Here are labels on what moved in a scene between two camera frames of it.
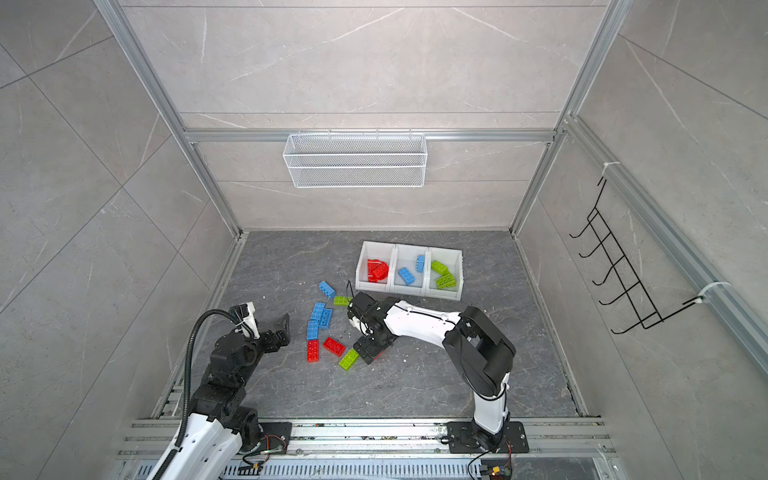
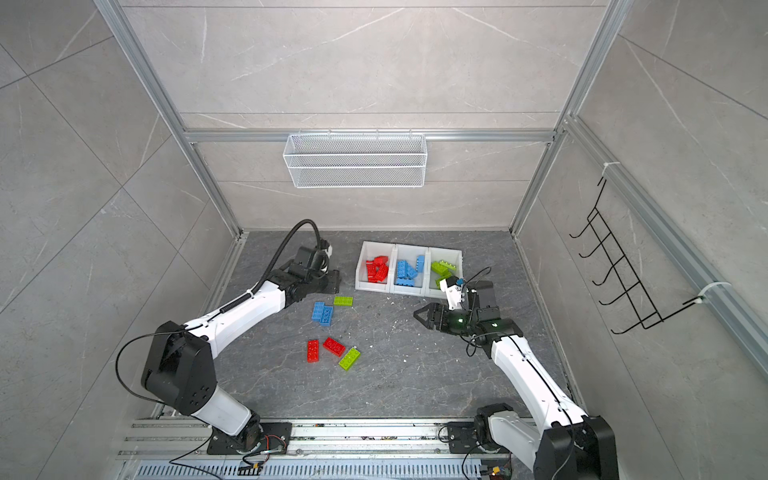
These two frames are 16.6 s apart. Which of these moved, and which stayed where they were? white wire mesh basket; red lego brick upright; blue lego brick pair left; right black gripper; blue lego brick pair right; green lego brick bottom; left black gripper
Moved: right black gripper; left black gripper
Stayed: white wire mesh basket; blue lego brick pair left; green lego brick bottom; red lego brick upright; blue lego brick pair right
